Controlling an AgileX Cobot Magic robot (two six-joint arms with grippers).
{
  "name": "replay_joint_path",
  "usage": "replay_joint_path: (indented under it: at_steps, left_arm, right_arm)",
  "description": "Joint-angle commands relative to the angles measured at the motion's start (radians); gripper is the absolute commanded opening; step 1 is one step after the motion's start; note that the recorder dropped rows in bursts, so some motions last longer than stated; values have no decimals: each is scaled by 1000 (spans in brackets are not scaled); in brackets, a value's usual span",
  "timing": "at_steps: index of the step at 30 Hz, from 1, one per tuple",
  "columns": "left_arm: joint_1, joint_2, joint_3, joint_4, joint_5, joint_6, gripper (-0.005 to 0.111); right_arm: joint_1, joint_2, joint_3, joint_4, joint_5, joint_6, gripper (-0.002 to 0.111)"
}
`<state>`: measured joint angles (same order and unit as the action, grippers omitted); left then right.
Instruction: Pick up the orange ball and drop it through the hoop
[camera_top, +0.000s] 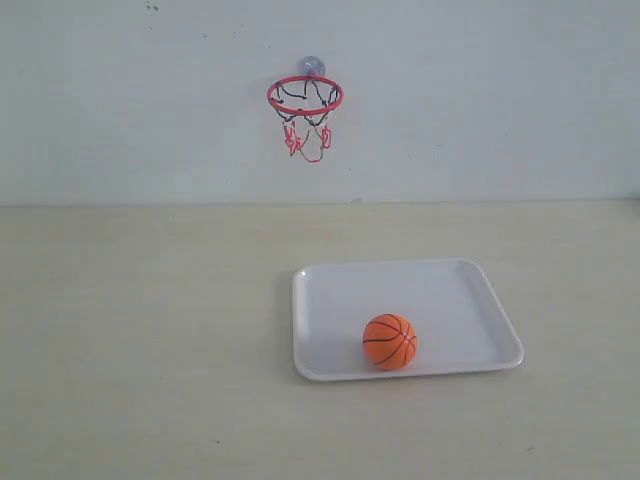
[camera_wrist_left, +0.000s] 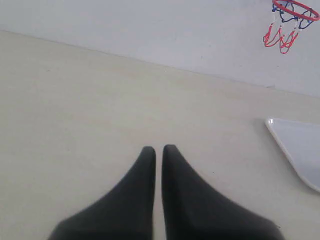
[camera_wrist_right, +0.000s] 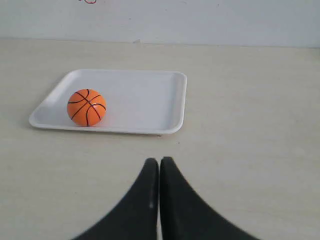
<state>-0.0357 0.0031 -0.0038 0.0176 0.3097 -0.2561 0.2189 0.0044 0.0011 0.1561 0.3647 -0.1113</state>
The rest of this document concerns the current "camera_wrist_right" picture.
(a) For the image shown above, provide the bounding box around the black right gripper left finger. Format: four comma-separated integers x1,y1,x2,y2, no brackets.
75,158,159,240

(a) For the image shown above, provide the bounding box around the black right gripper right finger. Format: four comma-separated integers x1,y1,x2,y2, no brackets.
159,156,256,240

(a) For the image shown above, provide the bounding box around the small orange basketball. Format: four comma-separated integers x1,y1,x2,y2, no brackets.
66,88,107,127

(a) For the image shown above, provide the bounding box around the red mini basketball hoop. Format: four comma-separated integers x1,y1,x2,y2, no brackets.
79,0,97,4

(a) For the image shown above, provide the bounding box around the white rectangular plastic tray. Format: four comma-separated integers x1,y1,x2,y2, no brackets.
29,69,187,135

